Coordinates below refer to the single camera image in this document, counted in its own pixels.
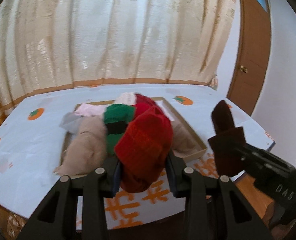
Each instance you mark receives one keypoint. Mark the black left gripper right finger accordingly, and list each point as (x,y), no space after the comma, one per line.
(214,208)

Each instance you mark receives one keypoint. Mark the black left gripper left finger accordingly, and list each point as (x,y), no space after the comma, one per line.
(74,208)

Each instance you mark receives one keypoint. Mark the beige knitted underwear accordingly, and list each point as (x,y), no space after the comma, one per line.
(88,149)

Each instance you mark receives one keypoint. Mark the dark maroon underwear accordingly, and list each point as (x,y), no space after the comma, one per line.
(224,144)

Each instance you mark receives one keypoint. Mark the bright red knitted underwear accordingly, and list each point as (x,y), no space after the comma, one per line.
(143,149)

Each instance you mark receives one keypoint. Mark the tan underwear in tray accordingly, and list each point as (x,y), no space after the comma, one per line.
(182,144)

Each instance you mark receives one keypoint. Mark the white grey underwear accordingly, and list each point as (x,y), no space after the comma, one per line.
(70,122)

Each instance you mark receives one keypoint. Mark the pink white lace underwear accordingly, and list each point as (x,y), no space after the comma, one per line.
(87,109)

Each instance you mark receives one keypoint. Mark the green black underwear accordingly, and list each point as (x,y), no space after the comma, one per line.
(116,119)

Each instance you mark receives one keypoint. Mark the dark red underwear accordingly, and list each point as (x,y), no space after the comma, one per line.
(140,98)

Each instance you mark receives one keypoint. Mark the shallow cardboard tray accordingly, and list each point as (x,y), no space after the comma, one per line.
(173,114)

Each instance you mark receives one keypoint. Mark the white tablecloth orange print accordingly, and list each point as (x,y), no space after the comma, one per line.
(31,144)

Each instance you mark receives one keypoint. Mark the brown wooden door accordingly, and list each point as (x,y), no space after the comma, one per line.
(253,55)

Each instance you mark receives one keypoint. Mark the cream patterned curtain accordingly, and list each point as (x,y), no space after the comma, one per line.
(48,45)

